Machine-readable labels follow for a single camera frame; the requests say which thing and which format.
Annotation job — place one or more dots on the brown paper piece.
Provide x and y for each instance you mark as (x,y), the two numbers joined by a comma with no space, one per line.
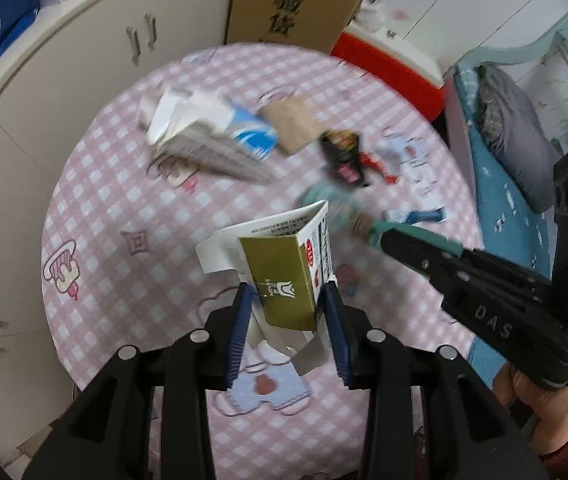
(291,122)

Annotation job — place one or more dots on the gold white carton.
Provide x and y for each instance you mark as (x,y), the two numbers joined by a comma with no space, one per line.
(284,270)

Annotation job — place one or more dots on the red candy wrapper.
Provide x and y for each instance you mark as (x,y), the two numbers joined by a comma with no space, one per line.
(376,162)

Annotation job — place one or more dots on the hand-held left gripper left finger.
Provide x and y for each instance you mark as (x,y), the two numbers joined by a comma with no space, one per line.
(239,330)

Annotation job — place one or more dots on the white plastic bag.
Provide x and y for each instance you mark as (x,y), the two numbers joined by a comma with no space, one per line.
(371,15)

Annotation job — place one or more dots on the grey duvet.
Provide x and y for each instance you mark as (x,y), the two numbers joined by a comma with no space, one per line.
(519,135)

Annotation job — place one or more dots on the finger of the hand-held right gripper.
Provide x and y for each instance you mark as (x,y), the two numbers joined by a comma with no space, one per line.
(414,255)

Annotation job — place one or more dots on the large cardboard box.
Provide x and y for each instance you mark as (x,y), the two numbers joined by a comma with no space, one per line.
(289,5)

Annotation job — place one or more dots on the pink checked tablecloth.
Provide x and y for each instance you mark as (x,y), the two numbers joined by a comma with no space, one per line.
(128,185)

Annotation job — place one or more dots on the person's right hand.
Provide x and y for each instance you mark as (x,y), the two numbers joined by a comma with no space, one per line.
(549,410)

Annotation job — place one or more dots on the black red snack wrapper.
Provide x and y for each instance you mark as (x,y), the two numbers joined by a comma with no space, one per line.
(344,160)

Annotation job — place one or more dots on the white blue carton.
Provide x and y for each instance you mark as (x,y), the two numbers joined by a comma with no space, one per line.
(203,145)

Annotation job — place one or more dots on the teal candy print mattress sheet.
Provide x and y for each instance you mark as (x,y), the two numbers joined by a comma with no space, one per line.
(494,185)

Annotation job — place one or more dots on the teal wrapper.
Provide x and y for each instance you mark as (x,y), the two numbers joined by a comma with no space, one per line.
(414,234)

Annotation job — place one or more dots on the red storage bench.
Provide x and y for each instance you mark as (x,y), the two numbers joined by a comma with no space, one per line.
(389,75)

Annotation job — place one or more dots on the white low cabinet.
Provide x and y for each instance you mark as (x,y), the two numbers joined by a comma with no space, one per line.
(63,75)

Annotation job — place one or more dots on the teal bunk bed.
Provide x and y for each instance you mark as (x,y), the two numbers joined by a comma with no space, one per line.
(529,47)

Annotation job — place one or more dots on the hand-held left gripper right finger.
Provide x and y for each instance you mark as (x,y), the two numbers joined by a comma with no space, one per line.
(336,330)

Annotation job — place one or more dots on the faded pink butterfly sticker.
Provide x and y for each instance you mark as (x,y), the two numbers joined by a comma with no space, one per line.
(400,14)

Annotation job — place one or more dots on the blue white wrapper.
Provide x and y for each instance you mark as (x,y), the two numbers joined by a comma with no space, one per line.
(419,216)

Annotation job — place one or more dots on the striped pillow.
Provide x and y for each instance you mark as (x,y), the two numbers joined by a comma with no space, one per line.
(469,87)

